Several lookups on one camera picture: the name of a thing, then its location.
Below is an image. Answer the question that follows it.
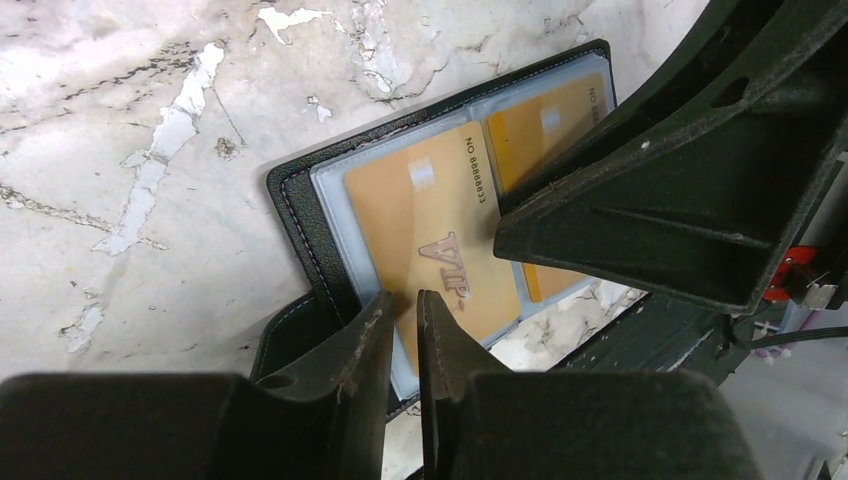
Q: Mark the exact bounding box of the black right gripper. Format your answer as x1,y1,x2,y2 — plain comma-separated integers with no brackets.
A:
494,1,847,314

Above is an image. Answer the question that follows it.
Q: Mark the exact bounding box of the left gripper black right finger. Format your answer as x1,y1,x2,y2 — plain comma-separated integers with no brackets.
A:
415,290,763,480

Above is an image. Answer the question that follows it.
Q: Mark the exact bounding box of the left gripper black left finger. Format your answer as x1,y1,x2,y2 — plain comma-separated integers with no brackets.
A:
1,291,394,479

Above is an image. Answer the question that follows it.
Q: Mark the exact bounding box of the gold credit card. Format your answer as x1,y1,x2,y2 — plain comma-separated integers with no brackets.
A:
340,120,522,390
485,71,611,305

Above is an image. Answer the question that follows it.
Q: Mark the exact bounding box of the black leather card holder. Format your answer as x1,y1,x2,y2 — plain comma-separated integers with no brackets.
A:
251,39,615,380

